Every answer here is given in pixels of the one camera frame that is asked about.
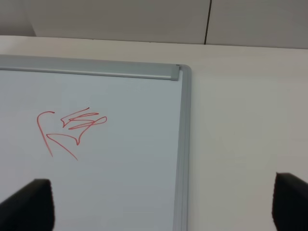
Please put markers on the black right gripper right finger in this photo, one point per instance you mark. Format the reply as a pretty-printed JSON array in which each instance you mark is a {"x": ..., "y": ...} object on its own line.
[{"x": 290, "y": 203}]

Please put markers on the white whiteboard with aluminium frame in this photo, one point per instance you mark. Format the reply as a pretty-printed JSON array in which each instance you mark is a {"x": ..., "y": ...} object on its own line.
[{"x": 132, "y": 172}]

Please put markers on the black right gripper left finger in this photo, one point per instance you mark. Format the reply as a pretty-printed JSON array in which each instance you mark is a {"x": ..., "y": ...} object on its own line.
[{"x": 29, "y": 209}]

